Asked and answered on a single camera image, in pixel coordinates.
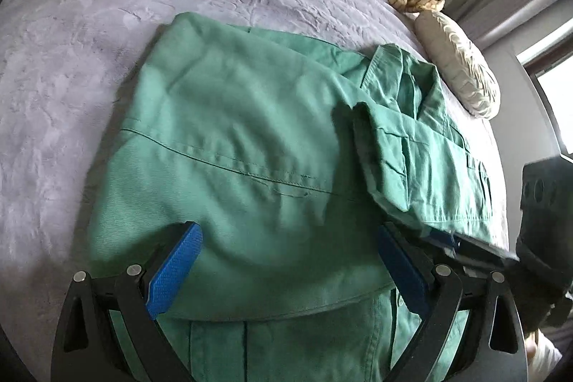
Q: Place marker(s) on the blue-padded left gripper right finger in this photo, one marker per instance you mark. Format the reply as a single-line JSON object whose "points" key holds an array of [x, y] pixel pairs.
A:
{"points": [[439, 283]]}

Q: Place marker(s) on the white ruched pillow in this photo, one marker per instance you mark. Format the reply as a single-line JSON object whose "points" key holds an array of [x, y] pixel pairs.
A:
{"points": [[460, 63]]}

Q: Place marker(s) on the person's hand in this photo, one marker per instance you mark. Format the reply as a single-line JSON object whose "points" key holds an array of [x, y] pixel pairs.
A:
{"points": [[542, 355]]}

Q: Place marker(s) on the green work shirt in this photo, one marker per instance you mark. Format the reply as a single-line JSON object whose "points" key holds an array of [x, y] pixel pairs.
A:
{"points": [[289, 152]]}

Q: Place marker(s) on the lavender plush bed blanket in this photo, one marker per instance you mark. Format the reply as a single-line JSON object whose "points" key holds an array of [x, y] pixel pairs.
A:
{"points": [[68, 69]]}

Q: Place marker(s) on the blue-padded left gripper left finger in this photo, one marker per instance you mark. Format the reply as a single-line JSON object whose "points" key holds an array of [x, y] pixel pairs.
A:
{"points": [[86, 346]]}

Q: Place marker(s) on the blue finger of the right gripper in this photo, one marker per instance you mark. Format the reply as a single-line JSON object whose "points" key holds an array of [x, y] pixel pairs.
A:
{"points": [[439, 238]]}

